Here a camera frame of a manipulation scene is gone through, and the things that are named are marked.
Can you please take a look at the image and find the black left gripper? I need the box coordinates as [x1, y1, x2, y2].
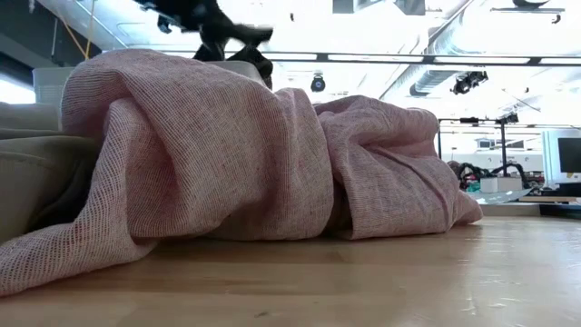
[199, 6, 275, 47]

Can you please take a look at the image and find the smooth dark garment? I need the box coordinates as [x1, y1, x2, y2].
[192, 43, 275, 91]

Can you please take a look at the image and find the pink woven cloth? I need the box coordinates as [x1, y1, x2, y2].
[0, 48, 485, 299]

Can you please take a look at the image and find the white perforated laundry basket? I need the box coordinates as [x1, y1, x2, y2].
[32, 60, 268, 106]

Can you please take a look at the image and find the black ceiling-hung device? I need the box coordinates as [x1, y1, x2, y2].
[451, 70, 490, 95]

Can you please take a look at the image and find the beige garment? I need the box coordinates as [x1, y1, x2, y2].
[0, 102, 103, 244]

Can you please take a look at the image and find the black background stand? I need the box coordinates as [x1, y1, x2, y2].
[437, 112, 521, 178]

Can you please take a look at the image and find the white box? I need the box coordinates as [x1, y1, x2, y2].
[479, 176, 524, 193]

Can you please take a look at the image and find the grey flat sheet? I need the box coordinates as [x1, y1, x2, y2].
[467, 188, 532, 206]

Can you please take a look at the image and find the dark background monitor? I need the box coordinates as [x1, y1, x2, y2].
[556, 137, 581, 174]

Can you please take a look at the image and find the yellow cable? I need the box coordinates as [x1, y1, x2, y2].
[60, 16, 88, 60]
[84, 0, 96, 60]

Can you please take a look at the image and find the black cable pile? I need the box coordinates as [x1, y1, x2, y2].
[456, 162, 530, 191]

